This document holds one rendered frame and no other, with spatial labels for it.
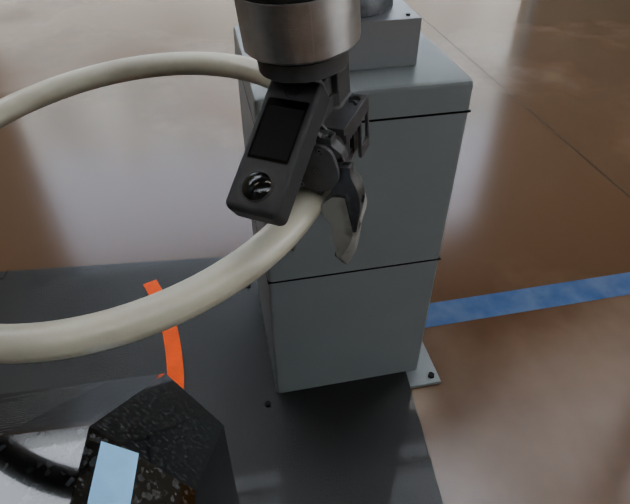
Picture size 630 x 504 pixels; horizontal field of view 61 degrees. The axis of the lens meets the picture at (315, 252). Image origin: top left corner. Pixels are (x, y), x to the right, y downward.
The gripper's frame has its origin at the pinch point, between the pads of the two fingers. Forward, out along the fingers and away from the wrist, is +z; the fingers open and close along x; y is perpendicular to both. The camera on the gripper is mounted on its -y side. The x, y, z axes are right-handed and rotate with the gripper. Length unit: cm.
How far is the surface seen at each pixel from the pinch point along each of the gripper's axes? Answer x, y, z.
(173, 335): 69, 34, 86
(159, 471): 8.0, -21.4, 11.4
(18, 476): 15.6, -27.7, 5.1
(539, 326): -30, 82, 99
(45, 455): 15.0, -25.4, 5.3
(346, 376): 16, 39, 88
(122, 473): 9.5, -23.5, 8.5
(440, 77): 1, 57, 9
